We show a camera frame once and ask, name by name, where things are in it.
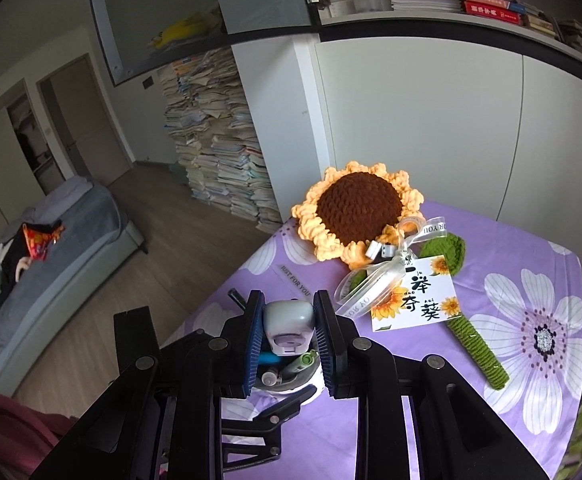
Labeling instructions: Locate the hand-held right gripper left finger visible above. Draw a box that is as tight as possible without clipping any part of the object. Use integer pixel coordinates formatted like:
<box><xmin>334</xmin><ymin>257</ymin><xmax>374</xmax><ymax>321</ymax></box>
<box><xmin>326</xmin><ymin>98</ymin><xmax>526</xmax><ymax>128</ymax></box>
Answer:
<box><xmin>31</xmin><ymin>290</ymin><xmax>268</xmax><ymax>480</ymax></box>

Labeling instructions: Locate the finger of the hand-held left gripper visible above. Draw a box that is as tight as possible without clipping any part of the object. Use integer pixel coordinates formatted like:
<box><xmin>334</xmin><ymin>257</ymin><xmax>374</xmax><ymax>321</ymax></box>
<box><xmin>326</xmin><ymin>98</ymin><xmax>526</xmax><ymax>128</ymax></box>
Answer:
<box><xmin>221</xmin><ymin>382</ymin><xmax>322</xmax><ymax>463</ymax></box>
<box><xmin>113</xmin><ymin>307</ymin><xmax>164</xmax><ymax>368</ymax></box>

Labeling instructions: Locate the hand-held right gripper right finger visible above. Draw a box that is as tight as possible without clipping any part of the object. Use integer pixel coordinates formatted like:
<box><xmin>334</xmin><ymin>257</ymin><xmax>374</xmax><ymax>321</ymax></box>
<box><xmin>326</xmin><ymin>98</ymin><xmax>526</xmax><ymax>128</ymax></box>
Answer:
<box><xmin>312</xmin><ymin>289</ymin><xmax>552</xmax><ymax>480</ymax></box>

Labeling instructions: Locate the green pen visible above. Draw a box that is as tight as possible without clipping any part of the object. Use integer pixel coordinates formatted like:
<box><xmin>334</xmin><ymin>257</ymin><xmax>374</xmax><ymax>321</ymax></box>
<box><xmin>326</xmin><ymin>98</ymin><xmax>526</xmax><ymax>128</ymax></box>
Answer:
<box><xmin>281</xmin><ymin>351</ymin><xmax>320</xmax><ymax>377</ymax></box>

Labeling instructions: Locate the grey perforated pen holder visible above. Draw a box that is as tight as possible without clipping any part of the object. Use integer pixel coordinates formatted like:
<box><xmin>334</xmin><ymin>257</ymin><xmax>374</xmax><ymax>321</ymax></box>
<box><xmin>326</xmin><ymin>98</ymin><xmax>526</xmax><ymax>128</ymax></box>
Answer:
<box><xmin>248</xmin><ymin>350</ymin><xmax>328</xmax><ymax>407</ymax></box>

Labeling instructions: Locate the white correction tape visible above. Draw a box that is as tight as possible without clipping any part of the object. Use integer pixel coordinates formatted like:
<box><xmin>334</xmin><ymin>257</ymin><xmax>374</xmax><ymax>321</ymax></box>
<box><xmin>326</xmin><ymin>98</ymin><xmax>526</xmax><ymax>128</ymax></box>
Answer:
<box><xmin>263</xmin><ymin>299</ymin><xmax>318</xmax><ymax>357</ymax></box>

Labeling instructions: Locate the person's left forearm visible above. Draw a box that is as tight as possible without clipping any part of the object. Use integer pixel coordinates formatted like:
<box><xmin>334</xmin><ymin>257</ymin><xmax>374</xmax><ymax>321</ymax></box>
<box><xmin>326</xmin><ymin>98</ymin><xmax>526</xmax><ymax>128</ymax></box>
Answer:
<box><xmin>0</xmin><ymin>392</ymin><xmax>75</xmax><ymax>480</ymax></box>

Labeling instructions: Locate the white translucent ribbon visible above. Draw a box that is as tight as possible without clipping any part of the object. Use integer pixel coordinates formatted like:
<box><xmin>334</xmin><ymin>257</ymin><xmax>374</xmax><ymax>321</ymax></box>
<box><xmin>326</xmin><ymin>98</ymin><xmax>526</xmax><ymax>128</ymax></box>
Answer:
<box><xmin>334</xmin><ymin>216</ymin><xmax>452</xmax><ymax>322</ymax></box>

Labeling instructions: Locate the grey bed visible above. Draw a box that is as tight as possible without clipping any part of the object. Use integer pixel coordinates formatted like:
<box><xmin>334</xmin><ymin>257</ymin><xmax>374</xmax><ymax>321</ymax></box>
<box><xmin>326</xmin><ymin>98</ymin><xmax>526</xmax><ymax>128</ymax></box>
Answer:
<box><xmin>0</xmin><ymin>175</ymin><xmax>148</xmax><ymax>397</ymax></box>

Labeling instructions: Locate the small white box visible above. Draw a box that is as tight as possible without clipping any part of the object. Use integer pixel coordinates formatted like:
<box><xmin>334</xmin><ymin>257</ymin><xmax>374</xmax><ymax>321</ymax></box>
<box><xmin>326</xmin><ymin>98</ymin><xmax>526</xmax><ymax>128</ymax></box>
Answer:
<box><xmin>365</xmin><ymin>241</ymin><xmax>398</xmax><ymax>262</ymax></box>

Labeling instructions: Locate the white sunflower printed card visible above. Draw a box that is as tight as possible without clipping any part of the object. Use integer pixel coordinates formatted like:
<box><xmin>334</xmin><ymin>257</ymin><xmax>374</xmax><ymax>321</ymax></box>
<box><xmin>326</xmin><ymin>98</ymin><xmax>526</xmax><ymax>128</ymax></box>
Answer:
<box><xmin>368</xmin><ymin>255</ymin><xmax>460</xmax><ymax>334</ymax></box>

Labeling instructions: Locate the red orange cloth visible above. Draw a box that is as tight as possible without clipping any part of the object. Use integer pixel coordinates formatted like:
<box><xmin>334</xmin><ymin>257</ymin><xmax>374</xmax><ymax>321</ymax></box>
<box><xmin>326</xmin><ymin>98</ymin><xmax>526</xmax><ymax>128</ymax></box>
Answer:
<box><xmin>21</xmin><ymin>221</ymin><xmax>68</xmax><ymax>262</ymax></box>

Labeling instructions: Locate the crochet sunflower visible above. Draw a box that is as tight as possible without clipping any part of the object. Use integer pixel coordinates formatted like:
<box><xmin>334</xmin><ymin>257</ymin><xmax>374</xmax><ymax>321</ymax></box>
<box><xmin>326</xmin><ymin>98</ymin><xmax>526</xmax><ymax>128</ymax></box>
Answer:
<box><xmin>291</xmin><ymin>161</ymin><xmax>512</xmax><ymax>392</ymax></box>

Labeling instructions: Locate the tall pile of papers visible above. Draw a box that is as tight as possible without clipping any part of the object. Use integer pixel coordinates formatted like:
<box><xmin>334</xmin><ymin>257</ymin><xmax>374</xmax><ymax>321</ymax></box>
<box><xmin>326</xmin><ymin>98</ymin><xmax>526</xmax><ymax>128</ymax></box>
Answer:
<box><xmin>157</xmin><ymin>47</ymin><xmax>285</xmax><ymax>234</ymax></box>

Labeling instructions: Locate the purple floral tablecloth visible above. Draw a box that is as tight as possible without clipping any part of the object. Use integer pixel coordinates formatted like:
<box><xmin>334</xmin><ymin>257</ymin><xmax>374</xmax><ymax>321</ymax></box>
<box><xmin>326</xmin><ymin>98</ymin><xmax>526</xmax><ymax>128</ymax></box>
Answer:
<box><xmin>163</xmin><ymin>200</ymin><xmax>582</xmax><ymax>480</ymax></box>

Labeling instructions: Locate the open wardrobe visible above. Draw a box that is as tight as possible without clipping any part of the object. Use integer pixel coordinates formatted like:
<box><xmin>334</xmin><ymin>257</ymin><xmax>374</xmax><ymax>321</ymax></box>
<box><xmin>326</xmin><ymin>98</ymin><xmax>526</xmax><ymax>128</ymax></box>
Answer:
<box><xmin>5</xmin><ymin>91</ymin><xmax>68</xmax><ymax>197</ymax></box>

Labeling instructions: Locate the brown door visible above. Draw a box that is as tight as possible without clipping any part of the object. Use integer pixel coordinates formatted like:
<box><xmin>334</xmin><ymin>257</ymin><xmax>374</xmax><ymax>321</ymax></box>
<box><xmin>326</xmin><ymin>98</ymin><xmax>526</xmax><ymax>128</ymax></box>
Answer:
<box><xmin>37</xmin><ymin>52</ymin><xmax>135</xmax><ymax>187</ymax></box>

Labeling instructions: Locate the white bookcase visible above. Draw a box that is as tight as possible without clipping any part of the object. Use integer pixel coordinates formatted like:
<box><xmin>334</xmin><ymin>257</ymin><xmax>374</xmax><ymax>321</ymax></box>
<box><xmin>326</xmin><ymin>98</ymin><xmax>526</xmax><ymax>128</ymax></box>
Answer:
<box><xmin>231</xmin><ymin>0</ymin><xmax>582</xmax><ymax>307</ymax></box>

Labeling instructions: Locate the yellow plush toy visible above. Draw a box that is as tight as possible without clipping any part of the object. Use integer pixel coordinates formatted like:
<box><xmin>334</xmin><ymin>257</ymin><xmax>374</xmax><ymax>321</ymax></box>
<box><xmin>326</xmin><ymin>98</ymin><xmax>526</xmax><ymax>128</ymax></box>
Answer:
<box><xmin>148</xmin><ymin>12</ymin><xmax>222</xmax><ymax>52</ymax></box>

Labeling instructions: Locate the black framed glass door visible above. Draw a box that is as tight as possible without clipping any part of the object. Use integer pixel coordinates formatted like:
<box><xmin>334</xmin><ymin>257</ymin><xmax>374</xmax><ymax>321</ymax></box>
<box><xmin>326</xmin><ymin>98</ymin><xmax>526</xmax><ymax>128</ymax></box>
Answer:
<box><xmin>86</xmin><ymin>0</ymin><xmax>322</xmax><ymax>87</ymax></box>

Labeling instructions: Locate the stack of red books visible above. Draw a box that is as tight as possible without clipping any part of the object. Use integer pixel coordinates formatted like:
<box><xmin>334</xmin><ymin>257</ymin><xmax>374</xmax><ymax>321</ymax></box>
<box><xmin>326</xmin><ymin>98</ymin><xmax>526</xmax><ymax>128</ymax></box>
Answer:
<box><xmin>463</xmin><ymin>0</ymin><xmax>522</xmax><ymax>26</ymax></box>

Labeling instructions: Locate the small stack of books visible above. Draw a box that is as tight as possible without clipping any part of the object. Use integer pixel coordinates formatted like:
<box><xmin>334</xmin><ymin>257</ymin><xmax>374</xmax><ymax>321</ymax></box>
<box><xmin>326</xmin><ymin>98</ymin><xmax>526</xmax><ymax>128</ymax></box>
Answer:
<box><xmin>520</xmin><ymin>2</ymin><xmax>560</xmax><ymax>39</ymax></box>

